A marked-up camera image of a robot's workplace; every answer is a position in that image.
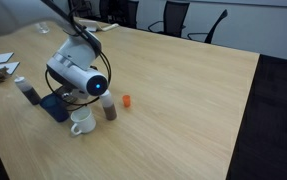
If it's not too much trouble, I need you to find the dark blue plastic cup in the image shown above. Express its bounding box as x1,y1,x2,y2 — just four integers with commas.
39,93,71,123

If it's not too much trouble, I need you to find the half-full brown squeeze bottle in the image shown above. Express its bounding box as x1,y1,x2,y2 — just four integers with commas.
99,89,118,122

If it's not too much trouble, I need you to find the dark sauce squeeze bottle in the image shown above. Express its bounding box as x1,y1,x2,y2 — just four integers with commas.
14,75,42,106

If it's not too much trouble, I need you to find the tiny orange cup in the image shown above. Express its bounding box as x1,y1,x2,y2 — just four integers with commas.
122,94,132,108

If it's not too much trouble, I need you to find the white ceramic mug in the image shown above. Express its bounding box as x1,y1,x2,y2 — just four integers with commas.
70,106,97,137

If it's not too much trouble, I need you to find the black mesh office chair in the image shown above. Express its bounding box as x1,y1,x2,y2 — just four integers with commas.
67,0,99,19
186,9,229,45
147,0,191,39

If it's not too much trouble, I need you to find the white tablet stand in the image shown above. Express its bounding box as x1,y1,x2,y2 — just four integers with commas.
79,19,101,33

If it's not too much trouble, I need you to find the small metal pot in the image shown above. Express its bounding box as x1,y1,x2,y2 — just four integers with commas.
53,85,81,105

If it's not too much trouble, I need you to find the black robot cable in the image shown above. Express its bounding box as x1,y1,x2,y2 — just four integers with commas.
44,0,113,113

